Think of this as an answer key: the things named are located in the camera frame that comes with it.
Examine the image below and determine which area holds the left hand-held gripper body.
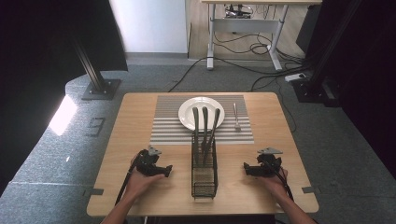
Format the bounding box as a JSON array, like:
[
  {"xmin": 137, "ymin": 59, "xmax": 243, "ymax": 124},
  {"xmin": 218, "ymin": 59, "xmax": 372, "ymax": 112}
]
[{"xmin": 134, "ymin": 145, "xmax": 163, "ymax": 177}]

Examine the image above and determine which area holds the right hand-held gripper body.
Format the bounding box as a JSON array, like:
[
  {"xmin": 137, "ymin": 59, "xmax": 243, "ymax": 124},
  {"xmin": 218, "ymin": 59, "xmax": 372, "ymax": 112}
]
[{"xmin": 255, "ymin": 147, "xmax": 284, "ymax": 178}]

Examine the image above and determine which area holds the person's left hand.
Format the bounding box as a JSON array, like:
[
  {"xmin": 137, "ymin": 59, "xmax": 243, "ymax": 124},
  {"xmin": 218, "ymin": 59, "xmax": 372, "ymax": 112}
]
[{"xmin": 123, "ymin": 169, "xmax": 166, "ymax": 201}]

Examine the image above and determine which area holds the person's right hand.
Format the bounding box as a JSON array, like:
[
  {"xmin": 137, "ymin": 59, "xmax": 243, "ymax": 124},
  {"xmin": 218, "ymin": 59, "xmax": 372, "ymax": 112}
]
[{"xmin": 259, "ymin": 167, "xmax": 290, "ymax": 202}]

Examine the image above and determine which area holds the grey striped placemat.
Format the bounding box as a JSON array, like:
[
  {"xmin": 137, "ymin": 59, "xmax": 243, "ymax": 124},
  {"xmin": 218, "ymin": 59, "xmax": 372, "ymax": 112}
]
[{"xmin": 149, "ymin": 94, "xmax": 255, "ymax": 146}]

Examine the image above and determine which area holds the grey tape patch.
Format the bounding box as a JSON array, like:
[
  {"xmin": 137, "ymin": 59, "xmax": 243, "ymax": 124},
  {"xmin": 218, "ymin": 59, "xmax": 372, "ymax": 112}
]
[
  {"xmin": 301, "ymin": 185, "xmax": 321, "ymax": 195},
  {"xmin": 82, "ymin": 188, "xmax": 105, "ymax": 198}
]

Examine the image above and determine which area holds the silver fork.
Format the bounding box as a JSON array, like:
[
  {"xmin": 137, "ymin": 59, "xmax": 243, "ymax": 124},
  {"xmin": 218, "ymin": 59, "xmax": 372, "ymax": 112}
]
[{"xmin": 232, "ymin": 103, "xmax": 243, "ymax": 133}]

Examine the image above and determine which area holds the grey floor socket cover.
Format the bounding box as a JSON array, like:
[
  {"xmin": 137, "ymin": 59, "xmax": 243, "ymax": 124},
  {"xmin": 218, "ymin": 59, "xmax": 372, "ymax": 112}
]
[{"xmin": 87, "ymin": 117, "xmax": 106, "ymax": 137}]

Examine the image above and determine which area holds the white round plate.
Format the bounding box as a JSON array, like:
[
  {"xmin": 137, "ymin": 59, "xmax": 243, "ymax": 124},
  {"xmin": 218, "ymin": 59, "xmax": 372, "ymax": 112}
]
[{"xmin": 177, "ymin": 96, "xmax": 226, "ymax": 132}]

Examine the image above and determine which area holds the white power strip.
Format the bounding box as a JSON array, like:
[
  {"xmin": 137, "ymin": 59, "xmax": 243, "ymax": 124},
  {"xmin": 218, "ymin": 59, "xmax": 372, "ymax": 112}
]
[{"xmin": 284, "ymin": 72, "xmax": 308, "ymax": 83}]

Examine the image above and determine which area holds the black metal stand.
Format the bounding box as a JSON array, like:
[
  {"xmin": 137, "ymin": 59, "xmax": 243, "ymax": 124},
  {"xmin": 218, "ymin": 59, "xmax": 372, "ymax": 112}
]
[
  {"xmin": 291, "ymin": 0, "xmax": 363, "ymax": 108},
  {"xmin": 72, "ymin": 38, "xmax": 122, "ymax": 102}
]

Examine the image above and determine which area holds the black curtain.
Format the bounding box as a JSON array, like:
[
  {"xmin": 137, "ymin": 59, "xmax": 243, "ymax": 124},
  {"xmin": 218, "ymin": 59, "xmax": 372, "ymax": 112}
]
[
  {"xmin": 0, "ymin": 0, "xmax": 129, "ymax": 195},
  {"xmin": 295, "ymin": 0, "xmax": 396, "ymax": 180}
]

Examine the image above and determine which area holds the white-legged wooden desk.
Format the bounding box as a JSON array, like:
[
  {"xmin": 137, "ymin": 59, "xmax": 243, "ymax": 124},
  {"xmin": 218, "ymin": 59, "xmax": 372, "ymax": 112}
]
[{"xmin": 199, "ymin": 0, "xmax": 323, "ymax": 72}]

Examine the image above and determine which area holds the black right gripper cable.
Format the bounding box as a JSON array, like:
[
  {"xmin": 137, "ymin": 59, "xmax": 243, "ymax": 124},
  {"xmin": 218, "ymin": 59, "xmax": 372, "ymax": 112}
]
[{"xmin": 261, "ymin": 155, "xmax": 295, "ymax": 202}]

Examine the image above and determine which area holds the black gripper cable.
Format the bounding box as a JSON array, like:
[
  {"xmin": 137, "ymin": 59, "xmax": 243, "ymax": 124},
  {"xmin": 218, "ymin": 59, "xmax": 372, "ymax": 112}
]
[
  {"xmin": 261, "ymin": 155, "xmax": 295, "ymax": 202},
  {"xmin": 114, "ymin": 149, "xmax": 148, "ymax": 207}
]

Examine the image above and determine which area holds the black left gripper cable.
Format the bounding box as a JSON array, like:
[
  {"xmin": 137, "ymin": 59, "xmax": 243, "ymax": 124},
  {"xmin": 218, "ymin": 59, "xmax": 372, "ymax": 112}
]
[{"xmin": 114, "ymin": 149, "xmax": 148, "ymax": 207}]

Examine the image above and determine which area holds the black wire cutlery holder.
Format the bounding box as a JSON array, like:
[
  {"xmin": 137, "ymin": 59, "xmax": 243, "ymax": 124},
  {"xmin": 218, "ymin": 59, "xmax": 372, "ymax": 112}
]
[{"xmin": 190, "ymin": 130, "xmax": 219, "ymax": 201}]

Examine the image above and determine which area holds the dark-handled utensil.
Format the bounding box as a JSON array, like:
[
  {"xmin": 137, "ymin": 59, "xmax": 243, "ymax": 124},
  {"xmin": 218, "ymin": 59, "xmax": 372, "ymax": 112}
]
[
  {"xmin": 191, "ymin": 106, "xmax": 201, "ymax": 166},
  {"xmin": 201, "ymin": 105, "xmax": 209, "ymax": 154},
  {"xmin": 204, "ymin": 107, "xmax": 221, "ymax": 164}
]

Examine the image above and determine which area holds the black floor cable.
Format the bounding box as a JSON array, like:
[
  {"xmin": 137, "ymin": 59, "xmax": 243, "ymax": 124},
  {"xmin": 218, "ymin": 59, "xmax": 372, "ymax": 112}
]
[
  {"xmin": 167, "ymin": 56, "xmax": 312, "ymax": 93},
  {"xmin": 250, "ymin": 69, "xmax": 307, "ymax": 133}
]

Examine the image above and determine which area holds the cable tray with devices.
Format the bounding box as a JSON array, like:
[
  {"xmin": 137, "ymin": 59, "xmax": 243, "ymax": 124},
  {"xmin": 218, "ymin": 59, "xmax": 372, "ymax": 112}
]
[{"xmin": 224, "ymin": 3, "xmax": 254, "ymax": 19}]

